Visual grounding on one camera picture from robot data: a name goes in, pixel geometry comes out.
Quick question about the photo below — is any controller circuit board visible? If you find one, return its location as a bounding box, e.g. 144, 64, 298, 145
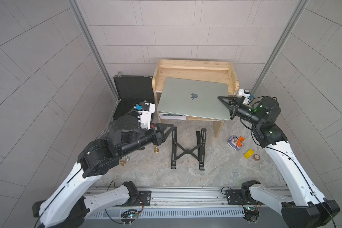
242, 206, 259, 223
120, 210, 140, 224

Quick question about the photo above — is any left controller circuit board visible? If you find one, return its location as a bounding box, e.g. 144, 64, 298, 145
120, 210, 140, 224

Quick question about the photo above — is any orange plastic block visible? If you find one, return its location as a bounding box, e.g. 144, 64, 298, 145
236, 136, 245, 147

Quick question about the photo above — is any small card box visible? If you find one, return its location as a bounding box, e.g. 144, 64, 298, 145
228, 135, 240, 151

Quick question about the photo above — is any open black tool case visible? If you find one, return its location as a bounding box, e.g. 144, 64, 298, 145
113, 76, 155, 120

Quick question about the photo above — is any white book under stack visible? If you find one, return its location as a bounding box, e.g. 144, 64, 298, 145
159, 113, 187, 120

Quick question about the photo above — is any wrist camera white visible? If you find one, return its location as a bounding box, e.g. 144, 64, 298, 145
236, 89, 254, 105
135, 101, 156, 130

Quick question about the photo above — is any black folding laptop stand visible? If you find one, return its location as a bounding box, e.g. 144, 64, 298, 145
171, 128, 207, 171

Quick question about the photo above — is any silver laptop computer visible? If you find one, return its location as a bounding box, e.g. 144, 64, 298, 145
157, 78, 230, 121

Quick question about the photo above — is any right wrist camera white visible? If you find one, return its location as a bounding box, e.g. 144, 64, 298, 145
236, 89, 254, 105

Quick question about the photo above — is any right controller circuit board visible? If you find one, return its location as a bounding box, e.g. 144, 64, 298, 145
242, 206, 259, 223

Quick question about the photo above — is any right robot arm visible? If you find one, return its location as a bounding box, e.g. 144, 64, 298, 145
218, 96, 340, 228

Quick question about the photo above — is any wooden two-tier shelf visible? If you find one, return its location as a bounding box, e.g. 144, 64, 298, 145
152, 59, 239, 138

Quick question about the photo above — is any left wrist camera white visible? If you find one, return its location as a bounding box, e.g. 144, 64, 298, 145
135, 101, 156, 130

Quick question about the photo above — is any aluminium mounting rail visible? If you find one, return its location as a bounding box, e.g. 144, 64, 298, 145
85, 187, 263, 218

